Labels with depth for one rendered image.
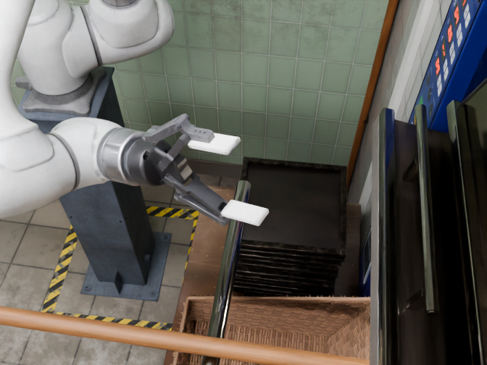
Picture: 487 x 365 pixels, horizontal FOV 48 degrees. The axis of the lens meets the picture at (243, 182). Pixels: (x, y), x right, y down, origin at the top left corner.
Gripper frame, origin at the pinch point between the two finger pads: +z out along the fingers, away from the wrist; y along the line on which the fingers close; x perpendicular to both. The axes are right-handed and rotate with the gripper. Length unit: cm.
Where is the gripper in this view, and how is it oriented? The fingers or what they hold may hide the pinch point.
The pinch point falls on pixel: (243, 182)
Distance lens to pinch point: 74.6
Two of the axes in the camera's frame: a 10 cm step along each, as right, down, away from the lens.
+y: 3.0, 7.2, 6.3
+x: -5.3, 6.7, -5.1
